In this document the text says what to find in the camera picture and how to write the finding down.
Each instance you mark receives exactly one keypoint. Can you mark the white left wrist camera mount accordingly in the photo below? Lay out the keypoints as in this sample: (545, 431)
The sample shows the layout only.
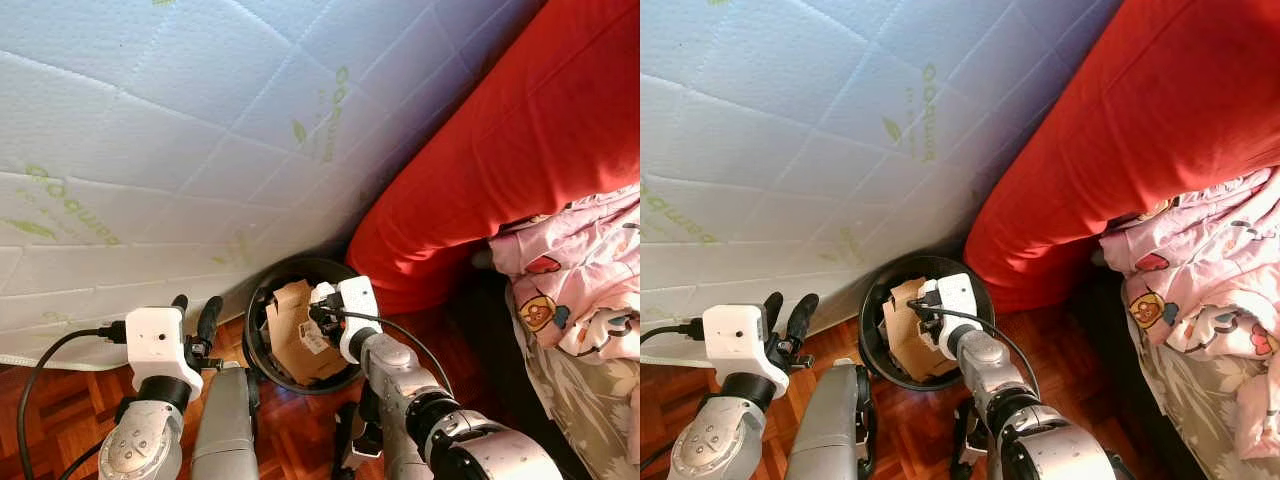
(155, 340)
(735, 340)

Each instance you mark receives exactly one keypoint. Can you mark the pink cartoon print quilt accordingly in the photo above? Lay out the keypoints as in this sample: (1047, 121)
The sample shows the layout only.
(1200, 270)
(580, 260)

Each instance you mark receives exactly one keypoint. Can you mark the black round waste bin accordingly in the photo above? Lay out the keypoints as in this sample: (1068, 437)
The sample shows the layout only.
(868, 335)
(252, 330)

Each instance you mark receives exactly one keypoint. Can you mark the silver right robot leg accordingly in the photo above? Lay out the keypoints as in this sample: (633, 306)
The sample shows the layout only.
(400, 460)
(975, 440)

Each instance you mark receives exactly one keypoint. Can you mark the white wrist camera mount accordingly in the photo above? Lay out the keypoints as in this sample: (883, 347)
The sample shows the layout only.
(155, 340)
(958, 298)
(358, 300)
(735, 340)

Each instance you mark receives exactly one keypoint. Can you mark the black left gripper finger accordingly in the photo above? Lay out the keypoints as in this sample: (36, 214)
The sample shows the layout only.
(179, 304)
(803, 315)
(773, 308)
(209, 318)

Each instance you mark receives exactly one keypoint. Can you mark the large red cushion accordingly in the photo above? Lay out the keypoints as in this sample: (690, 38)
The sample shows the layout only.
(520, 130)
(1150, 120)

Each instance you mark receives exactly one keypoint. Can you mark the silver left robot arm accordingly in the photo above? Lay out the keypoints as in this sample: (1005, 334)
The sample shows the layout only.
(140, 445)
(715, 450)

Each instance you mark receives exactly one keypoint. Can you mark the silver robot leg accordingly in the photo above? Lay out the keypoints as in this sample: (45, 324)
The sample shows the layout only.
(400, 460)
(225, 430)
(830, 430)
(975, 440)

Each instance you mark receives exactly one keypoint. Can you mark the brown paper bag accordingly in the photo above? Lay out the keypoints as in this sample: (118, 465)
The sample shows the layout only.
(905, 345)
(295, 340)

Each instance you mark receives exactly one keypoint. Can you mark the silver left robot leg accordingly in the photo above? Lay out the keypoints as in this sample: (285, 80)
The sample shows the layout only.
(225, 430)
(830, 430)

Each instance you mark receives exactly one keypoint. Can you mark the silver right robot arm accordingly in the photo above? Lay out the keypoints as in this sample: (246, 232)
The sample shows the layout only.
(400, 375)
(985, 360)

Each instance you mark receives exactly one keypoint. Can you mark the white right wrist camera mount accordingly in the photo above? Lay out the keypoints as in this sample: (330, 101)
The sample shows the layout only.
(358, 300)
(958, 298)

